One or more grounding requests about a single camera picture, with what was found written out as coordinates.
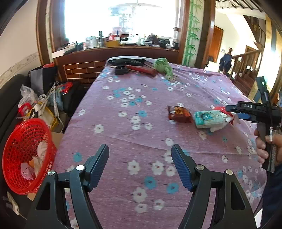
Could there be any purple floral tablecloth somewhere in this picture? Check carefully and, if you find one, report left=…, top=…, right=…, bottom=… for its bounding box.
left=53, top=65, right=266, bottom=228

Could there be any red handled tool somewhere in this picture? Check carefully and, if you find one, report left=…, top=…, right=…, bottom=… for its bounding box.
left=125, top=65, right=158, bottom=76

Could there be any red plastic bag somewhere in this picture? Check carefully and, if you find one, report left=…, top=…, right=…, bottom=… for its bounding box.
left=214, top=107, right=238, bottom=125

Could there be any dark red snack wrapper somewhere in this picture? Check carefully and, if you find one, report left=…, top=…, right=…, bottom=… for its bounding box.
left=168, top=106, right=193, bottom=123

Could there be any person's right hand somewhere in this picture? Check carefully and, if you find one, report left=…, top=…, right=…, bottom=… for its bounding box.
left=253, top=128, right=282, bottom=165

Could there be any wooden stair railing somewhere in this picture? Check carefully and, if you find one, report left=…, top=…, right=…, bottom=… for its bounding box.
left=230, top=44, right=263, bottom=94

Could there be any black sofa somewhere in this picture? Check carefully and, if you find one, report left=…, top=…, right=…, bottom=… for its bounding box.
left=0, top=74, right=30, bottom=142

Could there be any white plastic bag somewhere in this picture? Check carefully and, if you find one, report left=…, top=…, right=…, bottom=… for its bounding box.
left=21, top=141, right=48, bottom=181

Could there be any green crumpled cloth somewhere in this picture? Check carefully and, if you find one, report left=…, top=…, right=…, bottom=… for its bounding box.
left=154, top=58, right=173, bottom=81

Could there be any teal tissue pack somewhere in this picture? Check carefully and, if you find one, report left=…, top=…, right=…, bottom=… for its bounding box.
left=193, top=110, right=227, bottom=129

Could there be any small black box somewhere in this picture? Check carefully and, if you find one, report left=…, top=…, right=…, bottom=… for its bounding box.
left=115, top=66, right=129, bottom=75

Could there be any clear plastic bag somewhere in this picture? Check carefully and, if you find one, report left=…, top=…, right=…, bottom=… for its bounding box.
left=18, top=84, right=38, bottom=108

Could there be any red plastic mesh basket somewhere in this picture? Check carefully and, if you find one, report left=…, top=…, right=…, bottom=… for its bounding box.
left=2, top=118, right=57, bottom=195

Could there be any black flat case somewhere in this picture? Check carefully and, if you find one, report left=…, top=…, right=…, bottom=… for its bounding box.
left=108, top=58, right=145, bottom=66

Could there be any dark blue hanging jacket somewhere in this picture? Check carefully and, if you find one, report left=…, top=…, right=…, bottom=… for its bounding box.
left=219, top=47, right=233, bottom=74

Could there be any wooden brick pattern counter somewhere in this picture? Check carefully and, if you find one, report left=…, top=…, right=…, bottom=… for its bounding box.
left=54, top=46, right=179, bottom=89

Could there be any brown wooden door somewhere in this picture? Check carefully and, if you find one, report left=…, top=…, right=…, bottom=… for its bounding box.
left=208, top=26, right=224, bottom=63

